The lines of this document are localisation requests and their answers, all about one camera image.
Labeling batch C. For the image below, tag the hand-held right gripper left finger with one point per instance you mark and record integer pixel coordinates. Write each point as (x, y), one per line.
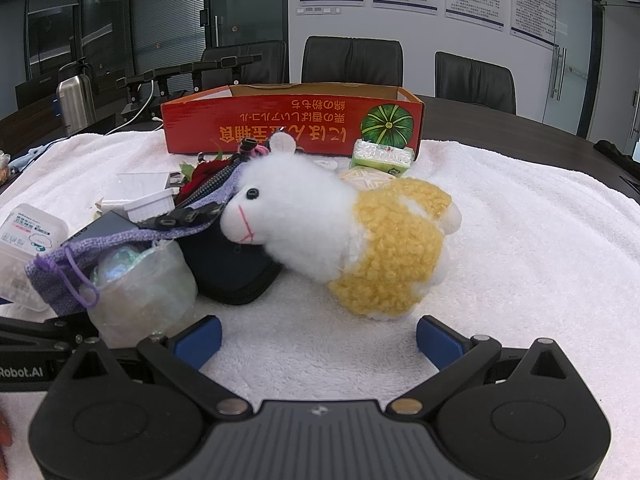
(200, 342)

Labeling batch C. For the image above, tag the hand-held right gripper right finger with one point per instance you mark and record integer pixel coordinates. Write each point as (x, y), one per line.
(440, 342)

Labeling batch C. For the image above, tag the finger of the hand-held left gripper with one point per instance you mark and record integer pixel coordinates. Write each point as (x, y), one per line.
(40, 330)

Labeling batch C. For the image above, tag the iridescent clear plastic bag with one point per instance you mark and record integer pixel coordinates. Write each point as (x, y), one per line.
(145, 290)

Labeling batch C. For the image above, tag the navy zip case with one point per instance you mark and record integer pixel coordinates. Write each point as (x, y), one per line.
(225, 270)

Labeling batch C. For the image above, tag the white plastic wipes packet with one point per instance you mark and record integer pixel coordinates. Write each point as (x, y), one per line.
(25, 240)

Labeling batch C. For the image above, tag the small dark blue card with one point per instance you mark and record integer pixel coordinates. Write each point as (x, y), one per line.
(105, 225)

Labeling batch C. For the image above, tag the white power adapter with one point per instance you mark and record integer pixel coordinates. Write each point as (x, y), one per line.
(152, 207)

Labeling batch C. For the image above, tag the white and yellow plush sheep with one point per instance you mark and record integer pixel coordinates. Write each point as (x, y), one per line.
(300, 210)

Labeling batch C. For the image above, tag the red cardboard box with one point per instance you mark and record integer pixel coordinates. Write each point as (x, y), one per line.
(300, 125)

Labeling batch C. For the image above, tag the dark wooden desktop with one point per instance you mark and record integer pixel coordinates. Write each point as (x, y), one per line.
(500, 120)

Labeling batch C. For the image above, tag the person's left hand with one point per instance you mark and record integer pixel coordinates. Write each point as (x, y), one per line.
(4, 430)

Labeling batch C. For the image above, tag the white towel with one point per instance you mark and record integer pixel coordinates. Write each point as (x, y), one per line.
(525, 260)

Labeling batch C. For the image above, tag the red fabric rose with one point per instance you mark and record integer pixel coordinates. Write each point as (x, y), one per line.
(202, 175)

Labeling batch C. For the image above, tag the white flat box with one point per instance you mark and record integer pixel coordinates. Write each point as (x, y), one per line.
(142, 182)

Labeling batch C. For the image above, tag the light blue cloth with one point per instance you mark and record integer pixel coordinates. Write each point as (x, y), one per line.
(32, 155)

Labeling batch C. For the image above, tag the green tissue packet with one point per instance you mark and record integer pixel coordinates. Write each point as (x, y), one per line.
(382, 157)

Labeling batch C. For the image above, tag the white round disc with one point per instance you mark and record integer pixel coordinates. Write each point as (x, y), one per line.
(326, 164)

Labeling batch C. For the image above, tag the steel thermos jug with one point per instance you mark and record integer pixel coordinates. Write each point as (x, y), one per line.
(75, 102)

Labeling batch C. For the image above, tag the black office chair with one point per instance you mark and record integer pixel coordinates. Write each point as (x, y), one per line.
(475, 82)
(350, 60)
(260, 65)

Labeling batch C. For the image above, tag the small white label strip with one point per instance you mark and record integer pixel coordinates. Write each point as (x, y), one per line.
(315, 9)

